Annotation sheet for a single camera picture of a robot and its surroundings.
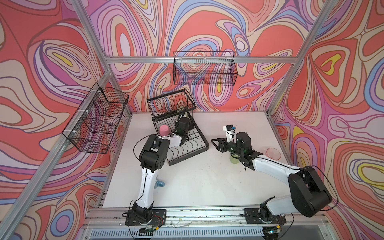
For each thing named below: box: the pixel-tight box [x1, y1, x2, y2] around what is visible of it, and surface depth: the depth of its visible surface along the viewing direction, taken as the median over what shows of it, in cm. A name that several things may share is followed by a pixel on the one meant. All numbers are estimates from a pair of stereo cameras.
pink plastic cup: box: [159, 124, 171, 136], surface depth 95 cm
